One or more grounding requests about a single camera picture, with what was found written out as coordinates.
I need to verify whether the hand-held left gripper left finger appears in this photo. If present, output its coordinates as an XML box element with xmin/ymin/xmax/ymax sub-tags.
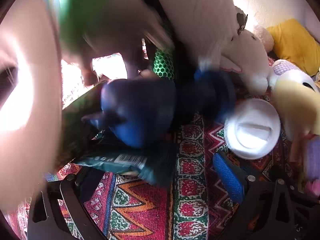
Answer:
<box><xmin>27</xmin><ymin>172</ymin><xmax>107</xmax><ymax>240</ymax></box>

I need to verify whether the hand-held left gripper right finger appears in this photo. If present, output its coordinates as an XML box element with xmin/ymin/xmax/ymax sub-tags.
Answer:
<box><xmin>212</xmin><ymin>151</ymin><xmax>320</xmax><ymax>240</ymax></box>

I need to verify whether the yellow pillow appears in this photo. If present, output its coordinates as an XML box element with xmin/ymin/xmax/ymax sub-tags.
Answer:
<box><xmin>266</xmin><ymin>18</ymin><xmax>320</xmax><ymax>77</ymax></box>

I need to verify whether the white plastic lid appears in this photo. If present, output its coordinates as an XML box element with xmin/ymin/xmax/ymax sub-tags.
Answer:
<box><xmin>224</xmin><ymin>98</ymin><xmax>282</xmax><ymax>160</ymax></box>

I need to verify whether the pink cardboard box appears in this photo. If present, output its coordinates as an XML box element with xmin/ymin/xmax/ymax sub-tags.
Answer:
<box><xmin>0</xmin><ymin>0</ymin><xmax>64</xmax><ymax>214</ymax></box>

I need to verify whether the green pea snack packet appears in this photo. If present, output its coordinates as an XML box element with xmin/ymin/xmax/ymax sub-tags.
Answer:
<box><xmin>61</xmin><ymin>80</ymin><xmax>175</xmax><ymax>186</ymax></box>

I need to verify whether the blue bobblehead figurine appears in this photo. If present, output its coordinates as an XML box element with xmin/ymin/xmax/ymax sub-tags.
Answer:
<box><xmin>81</xmin><ymin>69</ymin><xmax>237</xmax><ymax>148</ymax></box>

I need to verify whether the white duck plush toy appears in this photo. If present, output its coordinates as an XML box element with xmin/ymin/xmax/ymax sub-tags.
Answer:
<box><xmin>267</xmin><ymin>59</ymin><xmax>320</xmax><ymax>144</ymax></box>

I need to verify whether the small white plush animal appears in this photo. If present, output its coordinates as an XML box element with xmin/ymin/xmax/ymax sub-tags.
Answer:
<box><xmin>219</xmin><ymin>27</ymin><xmax>275</xmax><ymax>96</ymax></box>

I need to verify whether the green glossy object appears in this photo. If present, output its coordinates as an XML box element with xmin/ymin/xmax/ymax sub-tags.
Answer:
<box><xmin>42</xmin><ymin>0</ymin><xmax>107</xmax><ymax>53</ymax></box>

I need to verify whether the green mesh foam sleeve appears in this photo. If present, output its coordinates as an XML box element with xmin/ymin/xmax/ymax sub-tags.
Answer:
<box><xmin>152</xmin><ymin>49</ymin><xmax>175</xmax><ymax>81</ymax></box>

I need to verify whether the colourful patterned blanket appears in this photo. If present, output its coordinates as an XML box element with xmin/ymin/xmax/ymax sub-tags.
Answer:
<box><xmin>10</xmin><ymin>85</ymin><xmax>320</xmax><ymax>240</ymax></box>

